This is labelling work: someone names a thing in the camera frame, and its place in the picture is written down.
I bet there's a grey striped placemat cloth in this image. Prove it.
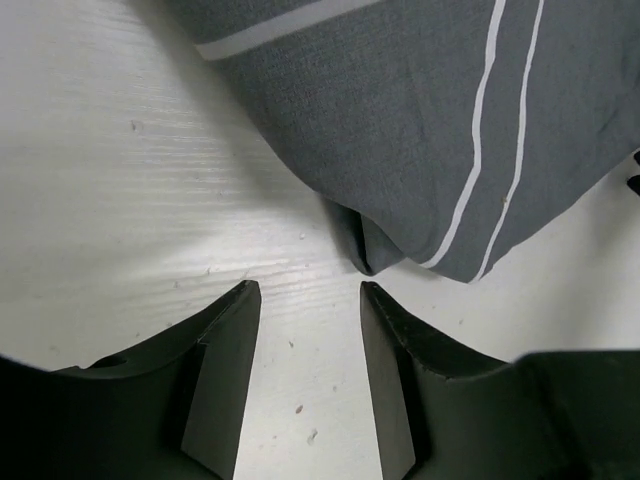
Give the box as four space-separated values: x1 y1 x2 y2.
132 0 640 284

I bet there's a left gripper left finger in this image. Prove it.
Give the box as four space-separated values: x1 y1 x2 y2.
1 281 261 479

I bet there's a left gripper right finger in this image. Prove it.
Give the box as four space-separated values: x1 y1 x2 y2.
360 282 639 479

